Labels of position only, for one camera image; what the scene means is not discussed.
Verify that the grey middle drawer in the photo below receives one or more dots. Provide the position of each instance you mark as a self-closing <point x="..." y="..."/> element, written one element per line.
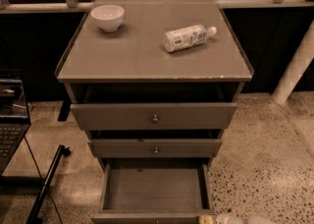
<point x="155" y="148"/>

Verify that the grey top drawer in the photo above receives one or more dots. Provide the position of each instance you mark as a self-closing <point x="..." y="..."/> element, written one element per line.
<point x="153" y="116"/>

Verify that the black laptop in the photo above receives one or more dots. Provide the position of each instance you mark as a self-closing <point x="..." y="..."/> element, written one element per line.
<point x="14" y="115"/>

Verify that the grey drawer cabinet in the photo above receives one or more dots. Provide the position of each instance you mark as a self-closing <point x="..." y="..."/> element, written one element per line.
<point x="131" y="64"/>

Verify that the grey bottom drawer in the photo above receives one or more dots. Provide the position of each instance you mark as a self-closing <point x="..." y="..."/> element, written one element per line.
<point x="155" y="191"/>

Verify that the white ceramic bowl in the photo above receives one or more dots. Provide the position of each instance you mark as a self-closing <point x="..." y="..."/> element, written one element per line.
<point x="108" y="17"/>

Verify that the grey drawer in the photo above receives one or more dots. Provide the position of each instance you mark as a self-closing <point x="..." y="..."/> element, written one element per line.
<point x="153" y="116"/>
<point x="155" y="191"/>
<point x="155" y="148"/>

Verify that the plastic water bottle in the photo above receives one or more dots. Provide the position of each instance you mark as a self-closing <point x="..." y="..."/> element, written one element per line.
<point x="184" y="38"/>

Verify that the white diagonal pillar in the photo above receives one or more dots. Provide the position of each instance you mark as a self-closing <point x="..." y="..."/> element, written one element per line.
<point x="297" y="66"/>

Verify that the black stand pole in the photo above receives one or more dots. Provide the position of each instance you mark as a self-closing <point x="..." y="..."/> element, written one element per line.
<point x="45" y="185"/>

